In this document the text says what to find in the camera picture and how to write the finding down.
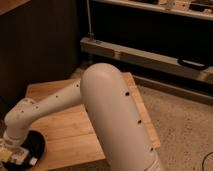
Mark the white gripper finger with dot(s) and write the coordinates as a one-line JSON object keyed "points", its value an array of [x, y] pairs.
{"points": [[4, 154]]}

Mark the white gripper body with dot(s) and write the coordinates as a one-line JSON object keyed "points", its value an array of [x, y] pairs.
{"points": [[18, 153]]}

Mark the white labelled bottle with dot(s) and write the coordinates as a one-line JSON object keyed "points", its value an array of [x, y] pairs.
{"points": [[30, 160]]}

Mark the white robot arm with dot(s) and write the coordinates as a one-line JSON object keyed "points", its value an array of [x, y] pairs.
{"points": [[112, 112]]}

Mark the black ceramic bowl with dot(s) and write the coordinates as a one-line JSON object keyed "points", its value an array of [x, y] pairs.
{"points": [[35, 144]]}

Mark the wooden table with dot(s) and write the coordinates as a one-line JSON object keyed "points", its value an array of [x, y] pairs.
{"points": [[69, 136]]}

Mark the metal vertical pole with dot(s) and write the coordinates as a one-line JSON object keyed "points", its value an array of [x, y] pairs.
{"points": [[90, 31]]}

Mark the black flat object on beam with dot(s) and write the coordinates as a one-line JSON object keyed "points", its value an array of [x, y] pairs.
{"points": [[192, 65]]}

